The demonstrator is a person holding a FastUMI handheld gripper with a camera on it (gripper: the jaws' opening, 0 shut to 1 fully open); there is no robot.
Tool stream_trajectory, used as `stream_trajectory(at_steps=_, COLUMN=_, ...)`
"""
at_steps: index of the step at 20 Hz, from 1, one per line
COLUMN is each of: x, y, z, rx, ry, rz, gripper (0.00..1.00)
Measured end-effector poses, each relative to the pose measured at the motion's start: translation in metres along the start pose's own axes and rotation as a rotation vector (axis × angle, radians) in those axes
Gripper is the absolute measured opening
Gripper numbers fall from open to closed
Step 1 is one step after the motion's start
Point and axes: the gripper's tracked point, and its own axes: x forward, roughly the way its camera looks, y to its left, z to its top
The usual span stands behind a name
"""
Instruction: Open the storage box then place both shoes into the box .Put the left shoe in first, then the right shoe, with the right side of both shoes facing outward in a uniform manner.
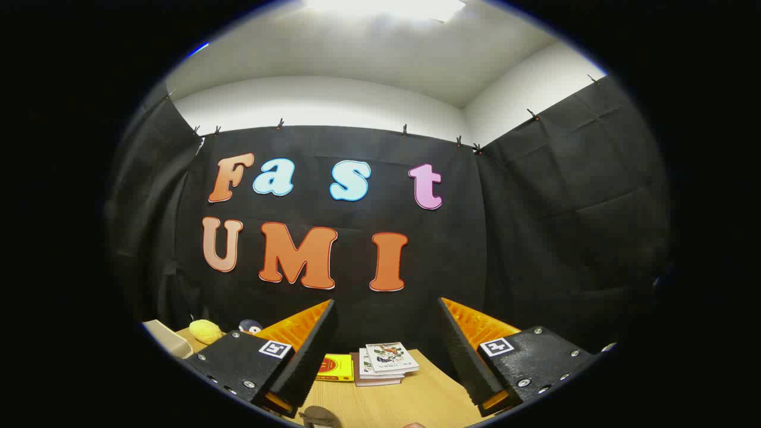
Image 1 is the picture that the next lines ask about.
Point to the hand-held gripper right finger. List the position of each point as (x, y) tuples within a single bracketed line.
[(464, 351)]

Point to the plush penguin toy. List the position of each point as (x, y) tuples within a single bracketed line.
[(250, 326)]

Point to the yellow book with red circle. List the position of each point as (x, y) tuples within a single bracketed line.
[(336, 368)]

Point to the white paperback book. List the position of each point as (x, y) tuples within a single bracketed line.
[(364, 365), (374, 382)]

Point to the black backdrop cloth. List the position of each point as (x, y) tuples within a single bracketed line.
[(475, 249)]

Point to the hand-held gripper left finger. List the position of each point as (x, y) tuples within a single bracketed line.
[(309, 356)]

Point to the ceiling light panel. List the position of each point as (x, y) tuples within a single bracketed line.
[(386, 8)]

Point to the yellow bun toy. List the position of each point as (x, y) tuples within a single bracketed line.
[(206, 331)]

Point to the white book with illustrated cover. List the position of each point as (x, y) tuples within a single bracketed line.
[(392, 358)]

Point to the beige fabric storage box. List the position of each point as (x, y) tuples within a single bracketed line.
[(166, 339)]

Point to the brown fuzzy shoe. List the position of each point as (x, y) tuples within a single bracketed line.
[(322, 417)]

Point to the row of small black clips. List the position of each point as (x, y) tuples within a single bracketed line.
[(405, 129)]

